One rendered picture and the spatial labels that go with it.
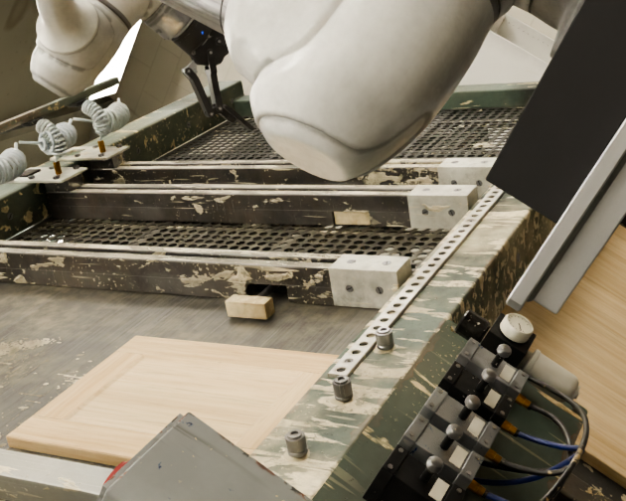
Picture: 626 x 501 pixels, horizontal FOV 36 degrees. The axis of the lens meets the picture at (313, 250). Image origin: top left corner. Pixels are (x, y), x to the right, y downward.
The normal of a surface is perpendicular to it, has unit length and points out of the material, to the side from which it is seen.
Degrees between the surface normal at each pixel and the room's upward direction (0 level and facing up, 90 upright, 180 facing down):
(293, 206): 90
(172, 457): 90
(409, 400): 90
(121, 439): 56
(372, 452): 90
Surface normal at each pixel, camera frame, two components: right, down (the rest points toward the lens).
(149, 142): 0.88, 0.04
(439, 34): 0.51, 0.15
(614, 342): 0.36, -0.75
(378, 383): -0.15, -0.92
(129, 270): -0.45, 0.39
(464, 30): 0.69, 0.26
